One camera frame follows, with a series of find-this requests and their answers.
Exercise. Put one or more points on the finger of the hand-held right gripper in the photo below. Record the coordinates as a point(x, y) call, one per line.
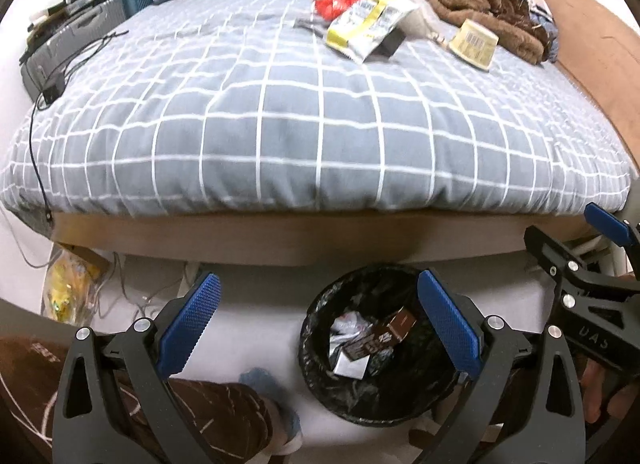
point(552, 254)
point(607, 221)

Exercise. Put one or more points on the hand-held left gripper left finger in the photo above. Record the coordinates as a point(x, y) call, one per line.
point(192, 324)

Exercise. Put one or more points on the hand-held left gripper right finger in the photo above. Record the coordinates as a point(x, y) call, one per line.
point(450, 324)

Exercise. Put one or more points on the brown cookie box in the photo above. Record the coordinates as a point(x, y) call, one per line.
point(372, 339)

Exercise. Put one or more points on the clear red printed plastic bag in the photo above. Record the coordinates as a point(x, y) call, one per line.
point(345, 326)

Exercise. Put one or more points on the black lined trash bin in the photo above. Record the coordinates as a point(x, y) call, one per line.
point(320, 384)

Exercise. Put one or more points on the yellow paper cup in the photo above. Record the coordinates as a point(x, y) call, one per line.
point(472, 43)

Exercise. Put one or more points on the translucent white plastic bag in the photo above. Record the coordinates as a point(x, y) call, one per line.
point(417, 18)

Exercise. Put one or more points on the yellow white snack packet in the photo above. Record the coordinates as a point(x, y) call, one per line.
point(365, 26)

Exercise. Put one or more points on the silver foil wrapper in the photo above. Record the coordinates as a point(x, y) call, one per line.
point(307, 23)

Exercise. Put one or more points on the person's right hand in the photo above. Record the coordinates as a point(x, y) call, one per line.
point(597, 386)

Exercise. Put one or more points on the blue sock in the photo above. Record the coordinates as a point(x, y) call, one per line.
point(270, 389)

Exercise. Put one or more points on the yellow plastic bag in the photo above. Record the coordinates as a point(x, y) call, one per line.
point(67, 284)

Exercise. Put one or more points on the wooden bed headboard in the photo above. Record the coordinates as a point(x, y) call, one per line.
point(600, 68)

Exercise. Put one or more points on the person's left leg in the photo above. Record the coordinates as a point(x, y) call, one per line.
point(30, 369)

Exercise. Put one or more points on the black charger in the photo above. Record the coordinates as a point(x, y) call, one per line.
point(52, 88)

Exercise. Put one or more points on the grey suitcase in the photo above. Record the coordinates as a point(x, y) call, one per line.
point(75, 38)

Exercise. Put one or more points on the wooden bed frame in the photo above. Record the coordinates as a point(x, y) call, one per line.
point(300, 239)

